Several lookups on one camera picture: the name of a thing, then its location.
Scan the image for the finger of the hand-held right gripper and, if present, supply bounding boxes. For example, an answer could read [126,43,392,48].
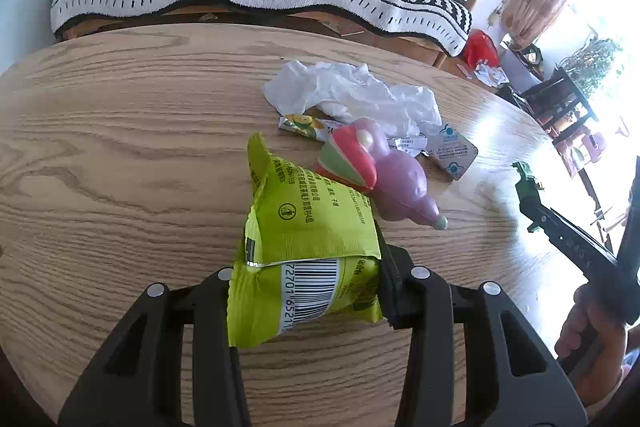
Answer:
[519,198,619,281]

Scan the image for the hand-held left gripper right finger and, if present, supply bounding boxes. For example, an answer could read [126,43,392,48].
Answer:
[372,222,588,427]

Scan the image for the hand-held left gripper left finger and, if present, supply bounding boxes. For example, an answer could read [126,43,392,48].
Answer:
[57,268,251,427]

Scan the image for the green toy car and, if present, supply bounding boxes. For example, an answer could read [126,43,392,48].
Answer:
[512,160,545,236]

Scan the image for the green and white snack packet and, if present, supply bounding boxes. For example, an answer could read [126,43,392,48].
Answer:
[227,132,385,349]

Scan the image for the person's right hand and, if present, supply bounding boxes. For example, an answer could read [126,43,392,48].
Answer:
[554,284,629,361]

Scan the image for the pink child tricycle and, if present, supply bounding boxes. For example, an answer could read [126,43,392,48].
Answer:
[564,132,609,178]

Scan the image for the pink and purple plastic toy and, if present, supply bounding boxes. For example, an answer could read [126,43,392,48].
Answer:
[314,118,449,232]

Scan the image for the black wooden chair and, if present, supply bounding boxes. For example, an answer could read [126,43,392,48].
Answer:
[519,67,601,144]

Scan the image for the small white printed wrapper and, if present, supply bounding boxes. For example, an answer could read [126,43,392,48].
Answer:
[389,134,427,156]

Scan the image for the white and blue sachet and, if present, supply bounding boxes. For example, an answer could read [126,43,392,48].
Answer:
[424,122,479,181]

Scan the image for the green potted plant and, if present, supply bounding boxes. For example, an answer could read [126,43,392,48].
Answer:
[556,38,624,96]

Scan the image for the scattered white papers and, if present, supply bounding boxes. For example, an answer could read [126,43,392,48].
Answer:
[472,61,511,88]

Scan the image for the yellow printed wrapper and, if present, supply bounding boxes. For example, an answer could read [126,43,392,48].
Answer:
[278,114,328,141]

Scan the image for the translucent white plastic bag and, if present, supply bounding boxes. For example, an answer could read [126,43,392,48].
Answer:
[262,59,442,138]

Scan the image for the red plastic bag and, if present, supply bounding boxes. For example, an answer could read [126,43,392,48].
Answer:
[462,29,501,68]

